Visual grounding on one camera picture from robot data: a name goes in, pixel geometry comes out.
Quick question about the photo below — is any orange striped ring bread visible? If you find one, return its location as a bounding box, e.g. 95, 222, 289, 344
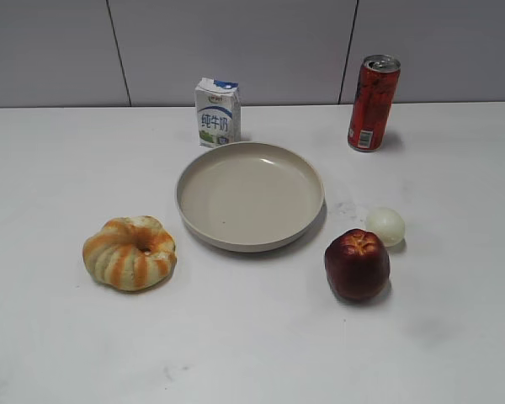
82, 215, 177, 292

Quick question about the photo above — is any beige round plate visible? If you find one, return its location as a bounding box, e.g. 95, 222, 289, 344
175, 141, 325, 253

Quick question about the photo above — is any white milk carton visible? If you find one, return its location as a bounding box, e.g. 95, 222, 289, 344
194, 77, 241, 148

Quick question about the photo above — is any red drink can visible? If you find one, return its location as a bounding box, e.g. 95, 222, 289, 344
348, 54, 401, 152

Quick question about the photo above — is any dark red apple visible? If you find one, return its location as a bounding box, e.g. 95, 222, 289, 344
324, 228, 391, 301

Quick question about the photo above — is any white egg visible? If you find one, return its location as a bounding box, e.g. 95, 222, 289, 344
365, 207, 406, 247

